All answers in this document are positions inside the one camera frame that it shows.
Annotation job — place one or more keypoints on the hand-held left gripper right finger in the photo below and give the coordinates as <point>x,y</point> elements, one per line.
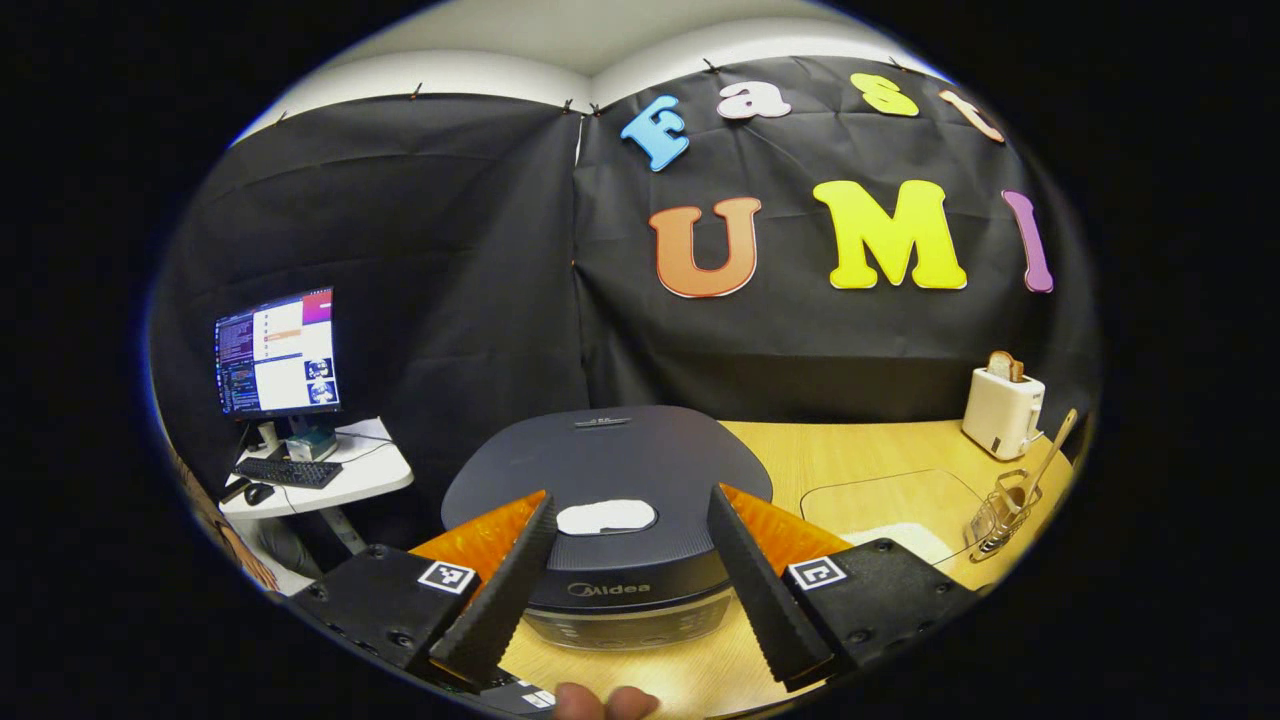
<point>755,590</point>

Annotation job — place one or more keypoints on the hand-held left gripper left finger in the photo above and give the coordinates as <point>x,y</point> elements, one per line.
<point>495,605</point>

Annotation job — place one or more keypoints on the white rice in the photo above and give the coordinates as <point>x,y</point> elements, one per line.
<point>915,540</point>

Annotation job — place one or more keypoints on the dark grey rice cooker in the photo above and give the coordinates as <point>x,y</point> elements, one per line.
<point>620,455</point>

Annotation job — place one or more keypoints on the wooden spoon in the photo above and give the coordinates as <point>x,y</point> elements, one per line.
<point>1050,455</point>

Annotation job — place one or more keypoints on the white side table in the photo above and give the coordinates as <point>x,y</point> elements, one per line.
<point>375,470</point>

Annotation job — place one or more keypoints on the small green box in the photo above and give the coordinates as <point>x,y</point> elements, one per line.
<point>312,445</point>

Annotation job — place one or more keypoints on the black keyboard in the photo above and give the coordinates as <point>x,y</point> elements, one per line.
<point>290,473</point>

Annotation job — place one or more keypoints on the black computer mouse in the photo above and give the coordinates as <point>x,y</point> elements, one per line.
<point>259,493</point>

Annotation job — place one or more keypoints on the patterned brown cloth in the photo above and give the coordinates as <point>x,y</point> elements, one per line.
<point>230,530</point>

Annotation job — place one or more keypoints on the flat black device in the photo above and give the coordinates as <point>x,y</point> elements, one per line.
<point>234,489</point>

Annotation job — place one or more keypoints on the white toaster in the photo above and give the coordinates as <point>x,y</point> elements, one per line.
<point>1000,415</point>

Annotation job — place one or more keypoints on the computer monitor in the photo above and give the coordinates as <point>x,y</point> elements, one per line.
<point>280,355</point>

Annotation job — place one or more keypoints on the toast slice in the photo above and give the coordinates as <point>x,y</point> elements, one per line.
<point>1005,366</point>

